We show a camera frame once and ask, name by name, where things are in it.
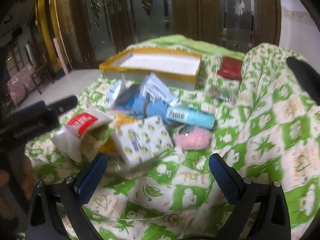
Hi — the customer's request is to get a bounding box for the white tissue pack red label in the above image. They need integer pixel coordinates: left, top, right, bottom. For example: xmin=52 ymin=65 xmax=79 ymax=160
xmin=51 ymin=107 xmax=114 ymax=163

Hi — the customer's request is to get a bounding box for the blue white foil sachet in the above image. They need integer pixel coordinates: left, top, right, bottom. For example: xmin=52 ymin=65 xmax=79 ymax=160
xmin=106 ymin=80 xmax=127 ymax=109

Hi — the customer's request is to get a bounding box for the black item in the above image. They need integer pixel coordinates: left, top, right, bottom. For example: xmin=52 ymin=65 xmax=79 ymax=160
xmin=112 ymin=84 xmax=140 ymax=110

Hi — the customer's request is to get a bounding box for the yellow-dotted tissue pack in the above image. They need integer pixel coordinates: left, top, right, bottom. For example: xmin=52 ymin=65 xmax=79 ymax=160
xmin=115 ymin=116 xmax=174 ymax=168

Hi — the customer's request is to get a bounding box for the pink fluffy pouch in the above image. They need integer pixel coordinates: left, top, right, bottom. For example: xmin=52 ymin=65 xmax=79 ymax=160
xmin=175 ymin=125 xmax=212 ymax=151

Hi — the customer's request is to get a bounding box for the teal tissue pack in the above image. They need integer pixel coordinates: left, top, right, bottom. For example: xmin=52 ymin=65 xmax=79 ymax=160
xmin=166 ymin=106 xmax=216 ymax=129

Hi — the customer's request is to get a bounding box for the silver white foil sachet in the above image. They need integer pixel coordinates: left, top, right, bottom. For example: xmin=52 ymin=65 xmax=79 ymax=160
xmin=139 ymin=72 xmax=179 ymax=106

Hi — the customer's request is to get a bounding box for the left hand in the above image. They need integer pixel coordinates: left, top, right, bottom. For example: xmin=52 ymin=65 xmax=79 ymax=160
xmin=1 ymin=155 xmax=35 ymax=220

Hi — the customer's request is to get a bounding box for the floral covered chair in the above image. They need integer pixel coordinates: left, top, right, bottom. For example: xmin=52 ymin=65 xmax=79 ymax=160
xmin=6 ymin=63 xmax=52 ymax=106

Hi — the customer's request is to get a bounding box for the green patterned quilt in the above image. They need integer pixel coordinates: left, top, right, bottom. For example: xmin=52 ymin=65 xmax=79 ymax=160
xmin=24 ymin=34 xmax=320 ymax=240

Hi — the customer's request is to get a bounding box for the wooden glass door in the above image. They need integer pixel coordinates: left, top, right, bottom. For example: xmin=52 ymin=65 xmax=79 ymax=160
xmin=35 ymin=0 xmax=281 ymax=72

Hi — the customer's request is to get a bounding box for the bag of coloured sticks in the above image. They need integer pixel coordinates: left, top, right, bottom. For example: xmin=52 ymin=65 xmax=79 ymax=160
xmin=209 ymin=86 xmax=232 ymax=102

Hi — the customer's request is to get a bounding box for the white foam tray gold tape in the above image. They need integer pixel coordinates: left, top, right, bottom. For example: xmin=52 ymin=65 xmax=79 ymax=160
xmin=99 ymin=47 xmax=202 ymax=90

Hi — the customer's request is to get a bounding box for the red wrapped packet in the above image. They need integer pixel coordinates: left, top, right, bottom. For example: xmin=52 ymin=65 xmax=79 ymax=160
xmin=217 ymin=56 xmax=242 ymax=81

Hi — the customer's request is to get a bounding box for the black chair armrest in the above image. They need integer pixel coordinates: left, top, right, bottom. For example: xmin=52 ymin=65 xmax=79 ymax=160
xmin=286 ymin=57 xmax=320 ymax=105

